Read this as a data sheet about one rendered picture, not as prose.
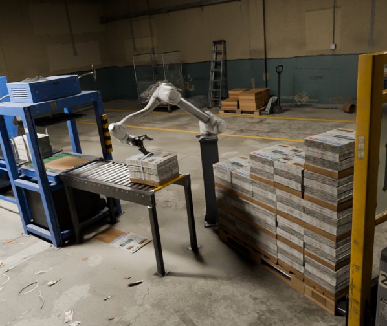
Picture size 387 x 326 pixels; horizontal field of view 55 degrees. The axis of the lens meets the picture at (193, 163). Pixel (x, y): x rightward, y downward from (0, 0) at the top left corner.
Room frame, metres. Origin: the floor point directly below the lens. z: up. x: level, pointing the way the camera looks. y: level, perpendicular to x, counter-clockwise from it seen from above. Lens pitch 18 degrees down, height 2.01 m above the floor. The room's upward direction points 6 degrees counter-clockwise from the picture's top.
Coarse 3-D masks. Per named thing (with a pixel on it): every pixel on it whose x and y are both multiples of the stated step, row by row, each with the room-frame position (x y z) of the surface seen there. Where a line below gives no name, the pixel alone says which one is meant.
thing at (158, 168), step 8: (144, 160) 3.15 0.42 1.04; (152, 160) 3.13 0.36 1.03; (160, 160) 3.12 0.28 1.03; (168, 160) 3.17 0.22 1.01; (176, 160) 3.25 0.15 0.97; (144, 168) 3.14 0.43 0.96; (152, 168) 3.08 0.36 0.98; (160, 168) 3.08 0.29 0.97; (168, 168) 3.15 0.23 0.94; (176, 168) 3.24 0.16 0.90; (152, 176) 3.10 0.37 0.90; (160, 176) 3.07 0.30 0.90; (168, 176) 3.15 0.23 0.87
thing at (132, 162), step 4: (156, 152) 3.37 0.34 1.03; (136, 156) 3.33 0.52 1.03; (140, 156) 3.30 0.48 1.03; (144, 156) 3.29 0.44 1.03; (128, 160) 3.26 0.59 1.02; (132, 160) 3.23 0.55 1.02; (136, 160) 3.20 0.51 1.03; (128, 164) 3.26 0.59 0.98; (132, 164) 3.23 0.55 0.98; (136, 164) 3.20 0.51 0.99; (132, 168) 3.25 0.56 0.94; (136, 168) 3.21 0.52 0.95; (132, 172) 3.25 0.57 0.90; (136, 172) 3.22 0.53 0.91; (132, 176) 3.26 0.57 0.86; (136, 176) 3.23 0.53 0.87; (140, 176) 3.19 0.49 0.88
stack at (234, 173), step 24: (216, 168) 3.42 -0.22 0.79; (240, 168) 3.26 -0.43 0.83; (216, 192) 3.44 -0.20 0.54; (240, 192) 3.12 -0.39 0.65; (264, 192) 2.84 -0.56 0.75; (264, 216) 2.83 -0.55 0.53; (240, 240) 3.16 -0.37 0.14; (264, 240) 2.85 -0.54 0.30; (288, 240) 2.60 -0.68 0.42; (264, 264) 2.90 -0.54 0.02; (288, 264) 2.61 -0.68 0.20
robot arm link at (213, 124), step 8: (160, 88) 3.53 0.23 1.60; (168, 88) 3.42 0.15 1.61; (160, 96) 3.48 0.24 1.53; (168, 96) 3.38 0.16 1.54; (176, 96) 3.40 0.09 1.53; (176, 104) 3.48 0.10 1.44; (184, 104) 3.49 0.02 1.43; (192, 104) 3.55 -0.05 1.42; (192, 112) 3.53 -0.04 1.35; (200, 112) 3.56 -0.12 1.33; (200, 120) 3.60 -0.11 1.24; (208, 120) 3.60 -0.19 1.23; (216, 120) 3.60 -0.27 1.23; (208, 128) 3.60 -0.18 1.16; (216, 128) 3.56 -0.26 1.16; (224, 128) 3.59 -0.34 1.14
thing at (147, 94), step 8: (144, 56) 11.97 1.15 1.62; (152, 56) 12.15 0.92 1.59; (152, 64) 12.18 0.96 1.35; (152, 72) 12.18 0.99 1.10; (136, 80) 11.59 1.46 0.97; (144, 80) 11.35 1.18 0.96; (152, 80) 11.14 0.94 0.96; (160, 80) 10.94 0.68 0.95; (176, 80) 11.23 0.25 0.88; (152, 88) 11.48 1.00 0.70; (176, 88) 11.19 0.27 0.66; (144, 96) 11.50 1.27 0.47; (184, 96) 11.44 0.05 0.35; (144, 104) 11.45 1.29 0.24; (160, 104) 11.01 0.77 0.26; (168, 104) 10.85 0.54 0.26; (168, 112) 10.95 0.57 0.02
